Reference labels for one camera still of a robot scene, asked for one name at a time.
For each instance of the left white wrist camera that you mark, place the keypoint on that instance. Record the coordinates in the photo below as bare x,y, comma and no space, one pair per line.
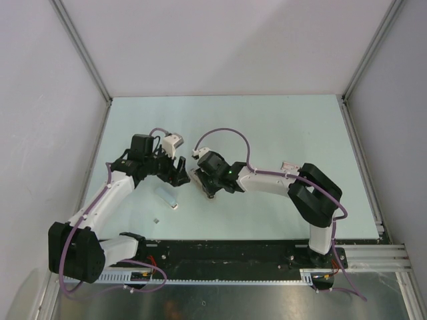
170,144

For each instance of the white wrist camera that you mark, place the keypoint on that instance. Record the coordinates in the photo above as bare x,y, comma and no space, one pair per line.
197,154
170,144

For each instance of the red white staples box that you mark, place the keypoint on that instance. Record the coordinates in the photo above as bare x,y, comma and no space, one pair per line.
286,166

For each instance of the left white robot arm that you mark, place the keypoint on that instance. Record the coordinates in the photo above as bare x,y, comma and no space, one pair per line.
75,248

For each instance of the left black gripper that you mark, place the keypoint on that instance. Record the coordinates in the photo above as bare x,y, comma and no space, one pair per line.
176,176

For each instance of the grey slotted cable duct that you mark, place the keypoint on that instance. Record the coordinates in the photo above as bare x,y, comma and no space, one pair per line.
304,277

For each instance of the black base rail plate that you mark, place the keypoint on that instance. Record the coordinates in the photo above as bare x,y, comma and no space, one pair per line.
237,259

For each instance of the aluminium frame rails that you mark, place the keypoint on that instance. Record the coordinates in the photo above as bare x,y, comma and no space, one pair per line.
383,255

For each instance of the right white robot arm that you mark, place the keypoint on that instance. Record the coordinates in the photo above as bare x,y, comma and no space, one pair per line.
314,195

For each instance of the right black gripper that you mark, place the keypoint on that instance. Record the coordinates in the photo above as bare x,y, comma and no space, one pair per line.
209,188

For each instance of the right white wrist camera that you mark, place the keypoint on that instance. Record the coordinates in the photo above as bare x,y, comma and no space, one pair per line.
197,154

